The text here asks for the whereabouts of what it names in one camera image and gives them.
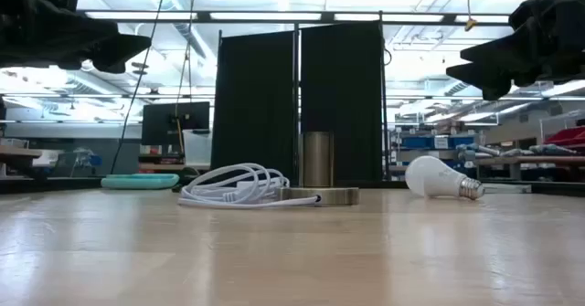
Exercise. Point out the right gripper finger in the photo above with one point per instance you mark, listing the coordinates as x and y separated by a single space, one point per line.
496 52
493 80

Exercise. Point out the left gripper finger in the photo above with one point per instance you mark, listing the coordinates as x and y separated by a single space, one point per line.
125 45
109 67

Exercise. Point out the white lightbulb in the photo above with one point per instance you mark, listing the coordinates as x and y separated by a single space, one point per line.
429 176

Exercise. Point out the brass lamp base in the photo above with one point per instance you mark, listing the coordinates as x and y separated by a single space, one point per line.
316 160

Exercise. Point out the yellow hanging tag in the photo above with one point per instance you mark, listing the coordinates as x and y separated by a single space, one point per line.
471 24

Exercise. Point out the blue storage bin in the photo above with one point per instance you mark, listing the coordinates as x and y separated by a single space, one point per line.
416 142
461 141

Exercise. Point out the black monitor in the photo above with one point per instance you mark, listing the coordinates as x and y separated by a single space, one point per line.
160 123

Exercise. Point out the red storage bin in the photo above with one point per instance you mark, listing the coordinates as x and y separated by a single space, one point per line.
569 137

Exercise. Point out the long wooden workbench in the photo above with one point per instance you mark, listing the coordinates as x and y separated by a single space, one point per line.
548 161

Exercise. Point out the olive green notebook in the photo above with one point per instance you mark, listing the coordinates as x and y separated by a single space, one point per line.
507 188

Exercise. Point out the teal flat tray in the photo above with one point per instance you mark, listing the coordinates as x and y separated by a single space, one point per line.
137 182

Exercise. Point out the translucent plastic bin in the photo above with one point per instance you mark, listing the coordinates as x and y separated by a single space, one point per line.
197 148

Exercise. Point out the small wooden table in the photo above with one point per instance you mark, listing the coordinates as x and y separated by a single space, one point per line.
18 152

